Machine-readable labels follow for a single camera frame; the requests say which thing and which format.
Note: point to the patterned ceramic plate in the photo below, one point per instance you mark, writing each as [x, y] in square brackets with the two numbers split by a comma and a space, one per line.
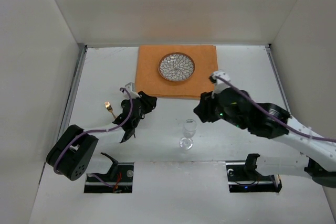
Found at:
[176, 67]

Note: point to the clear wine glass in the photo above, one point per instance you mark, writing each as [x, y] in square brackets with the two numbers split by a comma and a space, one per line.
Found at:
[188, 130]

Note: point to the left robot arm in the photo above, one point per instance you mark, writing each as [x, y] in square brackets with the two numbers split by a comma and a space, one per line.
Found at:
[72, 153]

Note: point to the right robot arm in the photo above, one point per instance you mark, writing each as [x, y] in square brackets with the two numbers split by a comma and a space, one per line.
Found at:
[266, 120]

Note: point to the gold fork green handle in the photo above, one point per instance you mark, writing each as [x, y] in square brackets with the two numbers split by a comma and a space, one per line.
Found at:
[110, 109]

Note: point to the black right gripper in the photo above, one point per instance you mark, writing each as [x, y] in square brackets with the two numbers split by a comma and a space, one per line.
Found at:
[205, 107]

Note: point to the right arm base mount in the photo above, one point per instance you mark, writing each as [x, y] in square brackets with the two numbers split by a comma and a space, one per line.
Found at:
[240, 180]

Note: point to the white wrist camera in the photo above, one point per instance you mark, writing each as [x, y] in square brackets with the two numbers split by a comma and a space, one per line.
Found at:
[220, 79]
[130, 87]

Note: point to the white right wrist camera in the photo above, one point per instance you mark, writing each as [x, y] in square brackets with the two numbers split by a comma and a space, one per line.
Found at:
[220, 79]

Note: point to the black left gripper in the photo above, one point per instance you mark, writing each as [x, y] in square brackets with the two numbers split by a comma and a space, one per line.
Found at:
[132, 120]

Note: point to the orange cloth placemat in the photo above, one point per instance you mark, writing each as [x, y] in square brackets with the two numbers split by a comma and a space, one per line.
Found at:
[149, 80]

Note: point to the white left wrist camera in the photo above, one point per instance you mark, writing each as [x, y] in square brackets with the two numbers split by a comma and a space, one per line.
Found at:
[130, 87]

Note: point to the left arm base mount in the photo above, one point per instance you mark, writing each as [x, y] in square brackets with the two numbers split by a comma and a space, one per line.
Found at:
[118, 182]

